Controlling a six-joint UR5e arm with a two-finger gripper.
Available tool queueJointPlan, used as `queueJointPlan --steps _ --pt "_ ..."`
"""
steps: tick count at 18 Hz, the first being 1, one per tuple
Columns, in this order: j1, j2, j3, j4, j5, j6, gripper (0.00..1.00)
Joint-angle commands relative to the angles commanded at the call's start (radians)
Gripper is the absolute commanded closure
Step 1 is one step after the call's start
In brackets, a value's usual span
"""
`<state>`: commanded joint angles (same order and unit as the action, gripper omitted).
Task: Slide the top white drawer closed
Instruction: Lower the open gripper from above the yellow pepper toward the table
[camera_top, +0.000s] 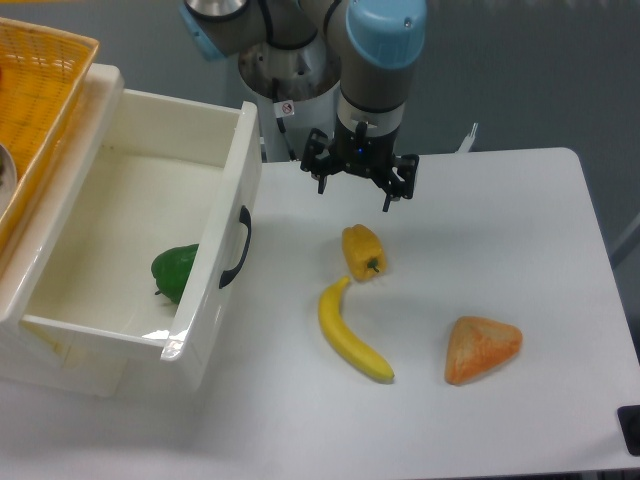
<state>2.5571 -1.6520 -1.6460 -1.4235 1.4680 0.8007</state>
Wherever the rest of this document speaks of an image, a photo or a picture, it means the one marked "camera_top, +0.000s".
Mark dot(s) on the black top drawer handle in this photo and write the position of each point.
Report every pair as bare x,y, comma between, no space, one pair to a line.
228,275

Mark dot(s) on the white top drawer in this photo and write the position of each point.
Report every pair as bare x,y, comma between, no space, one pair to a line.
168,173

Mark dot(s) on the yellow bell pepper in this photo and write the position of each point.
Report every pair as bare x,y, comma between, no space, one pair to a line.
363,252

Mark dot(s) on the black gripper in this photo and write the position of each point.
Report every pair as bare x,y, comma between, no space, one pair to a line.
363,145

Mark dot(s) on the plate in basket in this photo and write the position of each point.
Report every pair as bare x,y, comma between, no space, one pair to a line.
8,179

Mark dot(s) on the green bell pepper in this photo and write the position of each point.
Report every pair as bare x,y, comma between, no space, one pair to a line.
171,270

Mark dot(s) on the orange triangular bread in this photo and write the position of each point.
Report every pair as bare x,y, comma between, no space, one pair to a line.
477,345

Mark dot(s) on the yellow woven basket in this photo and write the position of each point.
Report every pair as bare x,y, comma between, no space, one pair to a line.
42,73

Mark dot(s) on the black object at table edge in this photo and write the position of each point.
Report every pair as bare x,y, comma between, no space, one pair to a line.
629,419

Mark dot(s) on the yellow banana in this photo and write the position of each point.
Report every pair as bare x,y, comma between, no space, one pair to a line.
344,341

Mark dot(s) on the white metal table bracket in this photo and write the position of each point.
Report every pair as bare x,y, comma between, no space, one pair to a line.
468,141

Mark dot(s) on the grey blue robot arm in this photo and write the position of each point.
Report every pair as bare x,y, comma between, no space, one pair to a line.
377,42

